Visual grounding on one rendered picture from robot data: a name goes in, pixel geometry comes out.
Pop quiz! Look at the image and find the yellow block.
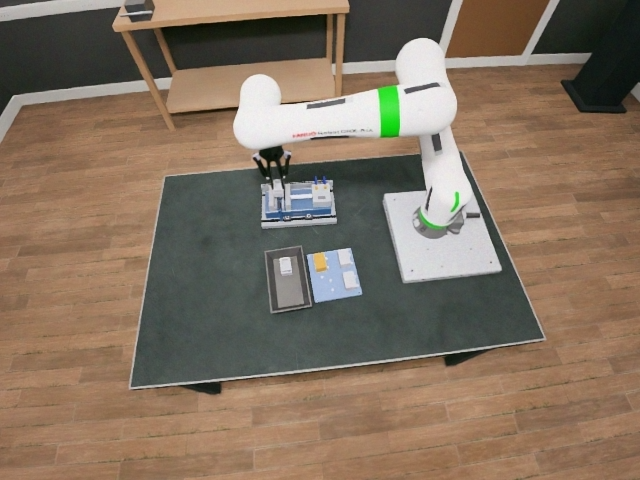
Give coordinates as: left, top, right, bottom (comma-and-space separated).
313, 253, 327, 273

